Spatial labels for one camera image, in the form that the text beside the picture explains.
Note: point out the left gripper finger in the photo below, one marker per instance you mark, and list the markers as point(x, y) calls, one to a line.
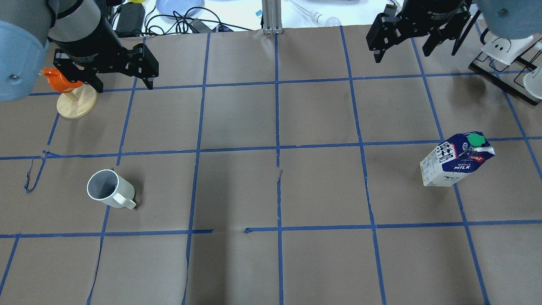
point(75, 74)
point(146, 66)

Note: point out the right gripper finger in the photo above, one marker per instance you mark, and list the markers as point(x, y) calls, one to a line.
point(383, 33)
point(452, 30)

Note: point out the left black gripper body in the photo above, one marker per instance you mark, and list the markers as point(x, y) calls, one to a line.
point(88, 39)

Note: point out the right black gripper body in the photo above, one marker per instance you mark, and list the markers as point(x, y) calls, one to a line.
point(431, 10)

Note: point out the white ceramic mug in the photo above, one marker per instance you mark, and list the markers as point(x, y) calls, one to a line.
point(108, 187)

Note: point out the blue white milk carton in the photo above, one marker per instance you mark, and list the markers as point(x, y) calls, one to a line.
point(455, 158)

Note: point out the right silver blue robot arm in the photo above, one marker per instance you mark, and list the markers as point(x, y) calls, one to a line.
point(510, 19)

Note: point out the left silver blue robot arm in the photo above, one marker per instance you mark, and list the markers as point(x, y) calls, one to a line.
point(25, 27)

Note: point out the white face cup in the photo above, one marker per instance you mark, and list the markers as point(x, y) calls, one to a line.
point(504, 50)

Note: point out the orange mug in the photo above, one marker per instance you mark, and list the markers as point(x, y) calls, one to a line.
point(58, 82)

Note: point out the wooden mug tree stand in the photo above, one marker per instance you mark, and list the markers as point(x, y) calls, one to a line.
point(77, 103)

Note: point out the black power adapter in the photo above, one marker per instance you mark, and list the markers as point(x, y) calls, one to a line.
point(130, 20)

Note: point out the light blue plate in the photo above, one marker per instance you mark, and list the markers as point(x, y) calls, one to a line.
point(167, 7)

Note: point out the white light bulb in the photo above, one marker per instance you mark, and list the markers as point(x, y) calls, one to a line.
point(324, 20)

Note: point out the black wire rack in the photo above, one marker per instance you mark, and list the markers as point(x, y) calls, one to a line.
point(521, 79)

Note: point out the aluminium frame post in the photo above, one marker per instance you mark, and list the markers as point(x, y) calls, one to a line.
point(272, 17)

